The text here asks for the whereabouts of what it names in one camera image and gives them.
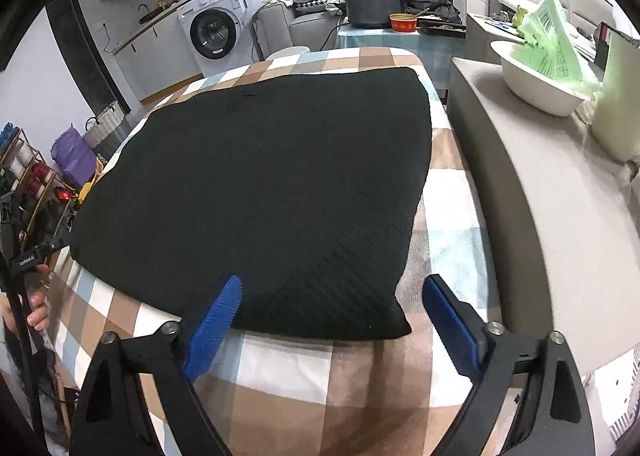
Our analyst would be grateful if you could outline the white round stool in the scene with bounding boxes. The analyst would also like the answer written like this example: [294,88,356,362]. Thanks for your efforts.
[266,46,310,61]

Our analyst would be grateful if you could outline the grey sofa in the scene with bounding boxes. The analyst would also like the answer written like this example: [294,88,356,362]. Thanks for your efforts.
[254,0,342,56]

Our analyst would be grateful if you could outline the white bowl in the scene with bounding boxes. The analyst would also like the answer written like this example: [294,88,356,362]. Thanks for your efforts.
[490,40,588,117]

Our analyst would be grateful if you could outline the woven grey white basket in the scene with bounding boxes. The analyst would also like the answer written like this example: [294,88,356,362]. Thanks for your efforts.
[82,101,132,161]

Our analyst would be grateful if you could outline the red bowl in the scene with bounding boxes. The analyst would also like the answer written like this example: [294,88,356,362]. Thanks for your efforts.
[390,13,418,33]

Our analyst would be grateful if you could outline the purple bag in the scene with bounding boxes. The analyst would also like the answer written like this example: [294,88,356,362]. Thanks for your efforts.
[50,126,96,187]

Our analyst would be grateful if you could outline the black knit sweater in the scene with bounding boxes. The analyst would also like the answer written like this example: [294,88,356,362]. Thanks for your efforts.
[70,68,432,341]

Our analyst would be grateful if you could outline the side table with teal cloth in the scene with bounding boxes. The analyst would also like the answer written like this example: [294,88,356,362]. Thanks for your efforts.
[334,25,469,92]

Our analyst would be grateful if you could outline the white washing machine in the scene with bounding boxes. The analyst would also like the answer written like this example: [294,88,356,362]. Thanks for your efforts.
[178,0,255,77]

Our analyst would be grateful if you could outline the black tray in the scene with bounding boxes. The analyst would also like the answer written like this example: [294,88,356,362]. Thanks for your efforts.
[418,18,466,39]

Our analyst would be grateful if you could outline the wooden shoe rack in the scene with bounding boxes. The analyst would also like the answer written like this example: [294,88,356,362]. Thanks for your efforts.
[1,121,72,244]

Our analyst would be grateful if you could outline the left hand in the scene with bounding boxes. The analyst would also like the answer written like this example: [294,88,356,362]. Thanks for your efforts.
[1,265,50,337]

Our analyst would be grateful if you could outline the black cooking pot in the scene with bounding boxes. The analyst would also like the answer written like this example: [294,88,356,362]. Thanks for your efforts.
[345,0,406,30]

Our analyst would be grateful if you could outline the kitchen counter cabinet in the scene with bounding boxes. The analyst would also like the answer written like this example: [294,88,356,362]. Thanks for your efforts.
[115,0,201,102]

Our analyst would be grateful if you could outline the green plastic bag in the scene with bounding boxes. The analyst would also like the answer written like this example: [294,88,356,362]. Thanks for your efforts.
[510,0,600,96]

